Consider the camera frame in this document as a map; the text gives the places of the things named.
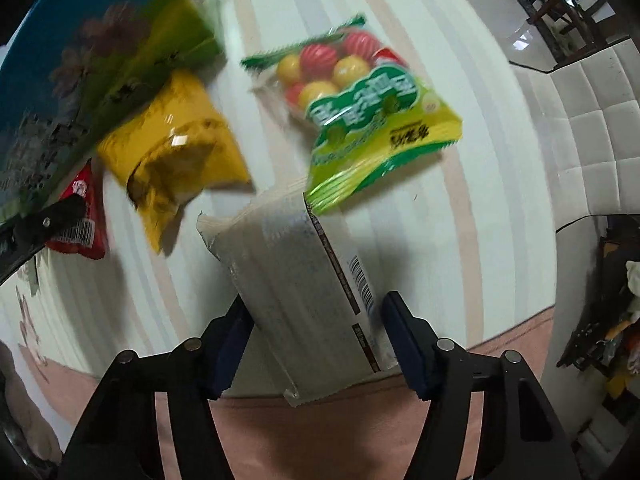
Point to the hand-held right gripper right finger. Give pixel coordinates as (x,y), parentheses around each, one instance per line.
(407,346)

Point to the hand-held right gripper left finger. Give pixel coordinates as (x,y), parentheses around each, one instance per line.
(227,355)

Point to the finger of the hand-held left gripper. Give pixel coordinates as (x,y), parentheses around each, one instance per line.
(45,223)

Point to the bright red snack packet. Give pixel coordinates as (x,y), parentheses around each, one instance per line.
(95,194)

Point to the white cracker packet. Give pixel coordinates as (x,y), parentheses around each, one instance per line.
(300,285)

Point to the printed cardboard box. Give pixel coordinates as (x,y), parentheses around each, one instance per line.
(75,60)

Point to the striped pink cat print tablecloth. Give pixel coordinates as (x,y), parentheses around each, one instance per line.
(450,260)

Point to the golden yellow snack packet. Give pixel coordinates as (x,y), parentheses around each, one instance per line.
(185,145)

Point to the green candy ball packet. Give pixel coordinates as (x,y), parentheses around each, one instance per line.
(370,110)

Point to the large white padded chair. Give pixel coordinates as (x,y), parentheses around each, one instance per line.
(590,135)

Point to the brown wooden chair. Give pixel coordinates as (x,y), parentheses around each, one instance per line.
(562,17)

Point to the black folding frame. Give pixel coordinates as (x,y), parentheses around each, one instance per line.
(590,331)

